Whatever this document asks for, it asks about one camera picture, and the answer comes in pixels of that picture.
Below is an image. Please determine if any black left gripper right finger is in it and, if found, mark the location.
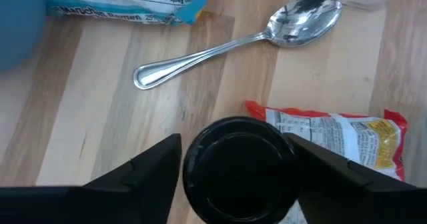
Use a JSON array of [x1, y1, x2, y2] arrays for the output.
[[285, 132, 427, 224]]

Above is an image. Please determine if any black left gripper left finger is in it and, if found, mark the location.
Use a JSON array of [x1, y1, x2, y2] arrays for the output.
[[0, 133, 183, 224]]

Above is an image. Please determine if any red ramen noodle packet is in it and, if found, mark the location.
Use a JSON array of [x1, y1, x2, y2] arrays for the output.
[[246, 100, 408, 224]]

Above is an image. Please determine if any glass spice jar black lid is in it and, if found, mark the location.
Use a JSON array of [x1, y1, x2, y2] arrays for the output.
[[182, 116, 303, 224]]

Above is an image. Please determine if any metal spoon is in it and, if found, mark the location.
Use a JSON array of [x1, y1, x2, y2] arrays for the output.
[[132, 0, 344, 91]]

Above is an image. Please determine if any blue bowl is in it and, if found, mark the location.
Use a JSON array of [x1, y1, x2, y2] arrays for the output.
[[0, 0, 47, 74]]

